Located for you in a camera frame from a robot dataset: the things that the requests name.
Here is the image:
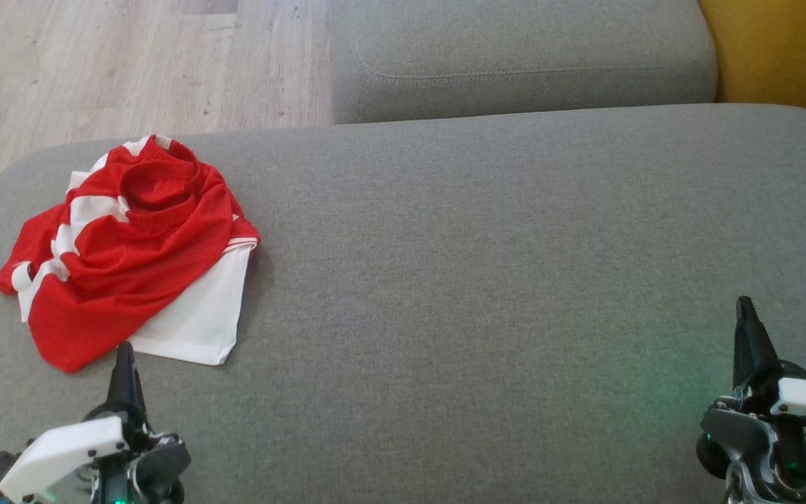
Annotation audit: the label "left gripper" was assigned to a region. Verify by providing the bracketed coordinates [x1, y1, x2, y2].
[0, 342, 192, 504]

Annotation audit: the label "large grey sofa cushion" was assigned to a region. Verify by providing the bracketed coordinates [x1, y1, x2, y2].
[0, 104, 806, 504]

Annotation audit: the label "red garment with white panel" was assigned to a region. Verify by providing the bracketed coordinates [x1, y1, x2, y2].
[127, 238, 259, 367]

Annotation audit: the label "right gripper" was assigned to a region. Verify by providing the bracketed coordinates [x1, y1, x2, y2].
[695, 296, 806, 504]

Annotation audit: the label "red mesh jersey white stripes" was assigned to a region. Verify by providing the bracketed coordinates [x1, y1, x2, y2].
[0, 134, 262, 374]

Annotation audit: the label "grey sofa seat cushion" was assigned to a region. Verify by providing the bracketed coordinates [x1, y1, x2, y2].
[331, 0, 719, 125]

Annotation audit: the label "yellow sofa back cushion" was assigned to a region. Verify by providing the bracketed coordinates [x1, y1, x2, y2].
[698, 0, 806, 129]

